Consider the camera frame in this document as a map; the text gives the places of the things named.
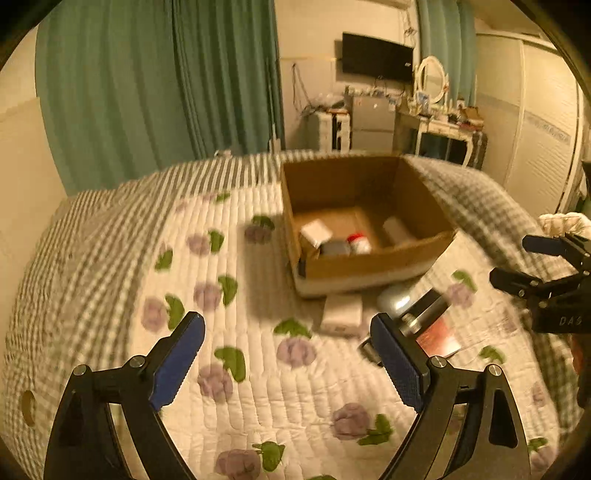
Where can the black wall television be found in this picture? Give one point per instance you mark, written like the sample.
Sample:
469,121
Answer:
376,55

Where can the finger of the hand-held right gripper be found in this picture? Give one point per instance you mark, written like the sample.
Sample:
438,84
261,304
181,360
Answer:
517,282
545,244

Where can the brown cardboard box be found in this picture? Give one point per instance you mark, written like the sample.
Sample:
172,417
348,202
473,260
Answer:
369,270

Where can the white floral quilt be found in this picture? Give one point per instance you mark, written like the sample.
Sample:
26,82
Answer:
258,350

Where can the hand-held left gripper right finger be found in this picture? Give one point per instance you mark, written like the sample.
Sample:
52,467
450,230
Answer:
399,364

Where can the white storage crate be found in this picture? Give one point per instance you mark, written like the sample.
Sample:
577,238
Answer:
325,131

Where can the silver rounded item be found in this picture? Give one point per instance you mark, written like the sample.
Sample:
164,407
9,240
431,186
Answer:
397,297

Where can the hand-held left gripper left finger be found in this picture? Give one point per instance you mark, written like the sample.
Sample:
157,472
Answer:
178,360

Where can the white wardrobe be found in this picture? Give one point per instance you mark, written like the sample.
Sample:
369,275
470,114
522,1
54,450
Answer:
531,115

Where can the red booklet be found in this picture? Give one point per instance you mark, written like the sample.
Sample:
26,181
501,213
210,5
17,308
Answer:
438,339

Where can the white plastic container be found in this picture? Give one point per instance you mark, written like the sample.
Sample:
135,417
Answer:
398,230

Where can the white dressing table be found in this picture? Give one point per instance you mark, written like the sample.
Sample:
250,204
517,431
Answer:
438,131

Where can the small white box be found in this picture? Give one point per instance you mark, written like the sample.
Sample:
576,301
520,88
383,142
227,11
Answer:
315,232

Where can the narrow green curtain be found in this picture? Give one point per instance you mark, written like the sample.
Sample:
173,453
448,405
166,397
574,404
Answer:
445,37

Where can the white bottle with red cap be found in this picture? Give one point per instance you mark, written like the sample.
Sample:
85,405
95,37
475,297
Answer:
359,244

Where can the wide green curtain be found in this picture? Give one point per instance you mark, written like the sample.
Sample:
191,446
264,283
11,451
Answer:
138,83

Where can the grey round container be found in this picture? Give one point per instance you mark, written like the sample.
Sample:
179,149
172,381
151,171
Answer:
334,248

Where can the white crumpled cloth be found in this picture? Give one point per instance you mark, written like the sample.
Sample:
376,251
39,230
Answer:
565,222

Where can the flat white box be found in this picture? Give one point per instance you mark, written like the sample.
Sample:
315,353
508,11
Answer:
341,314

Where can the white framed oval mirror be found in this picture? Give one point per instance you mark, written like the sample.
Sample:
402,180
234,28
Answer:
431,78

